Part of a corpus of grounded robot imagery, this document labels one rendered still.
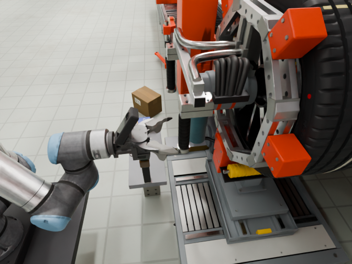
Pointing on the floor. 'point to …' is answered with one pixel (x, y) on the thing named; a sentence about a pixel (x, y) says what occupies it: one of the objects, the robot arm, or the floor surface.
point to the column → (152, 191)
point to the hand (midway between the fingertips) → (175, 132)
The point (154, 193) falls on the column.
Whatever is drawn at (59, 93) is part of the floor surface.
